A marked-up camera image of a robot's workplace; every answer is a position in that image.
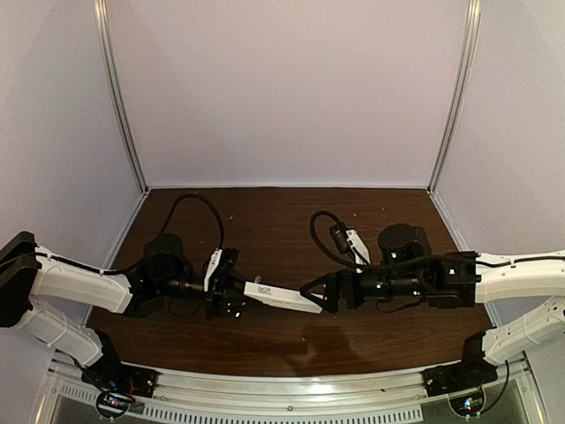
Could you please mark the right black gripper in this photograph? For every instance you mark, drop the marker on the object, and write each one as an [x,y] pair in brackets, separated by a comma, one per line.
[345,288]

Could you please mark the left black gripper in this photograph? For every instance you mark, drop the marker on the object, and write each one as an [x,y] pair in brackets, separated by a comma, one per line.
[225,287]

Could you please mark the white remote control body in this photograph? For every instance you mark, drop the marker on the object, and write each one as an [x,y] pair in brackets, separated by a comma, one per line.
[280,298]

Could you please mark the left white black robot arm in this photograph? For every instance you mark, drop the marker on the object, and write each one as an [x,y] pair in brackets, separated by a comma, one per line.
[30,272]

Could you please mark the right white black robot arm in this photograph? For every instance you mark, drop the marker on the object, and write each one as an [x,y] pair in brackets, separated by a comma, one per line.
[460,279]

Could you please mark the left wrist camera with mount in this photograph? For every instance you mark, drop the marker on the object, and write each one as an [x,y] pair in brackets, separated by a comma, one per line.
[212,264]

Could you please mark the aluminium front rail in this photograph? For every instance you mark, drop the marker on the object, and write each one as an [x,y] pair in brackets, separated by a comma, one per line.
[513,398]

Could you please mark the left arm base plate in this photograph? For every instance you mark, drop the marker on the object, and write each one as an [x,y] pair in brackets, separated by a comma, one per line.
[125,379]

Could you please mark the perforated white cable duct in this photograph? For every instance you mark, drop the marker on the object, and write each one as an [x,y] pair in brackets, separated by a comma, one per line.
[77,405]

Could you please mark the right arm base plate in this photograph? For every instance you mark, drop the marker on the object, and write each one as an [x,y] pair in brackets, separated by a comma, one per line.
[457,377]

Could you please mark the right aluminium frame post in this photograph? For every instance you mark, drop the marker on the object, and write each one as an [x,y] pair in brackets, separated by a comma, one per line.
[467,54]

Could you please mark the aluminium frame post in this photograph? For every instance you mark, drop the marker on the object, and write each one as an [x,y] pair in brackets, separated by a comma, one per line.
[101,17]
[467,54]

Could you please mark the left aluminium frame post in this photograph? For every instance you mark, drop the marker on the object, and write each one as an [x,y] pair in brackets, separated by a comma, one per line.
[101,17]

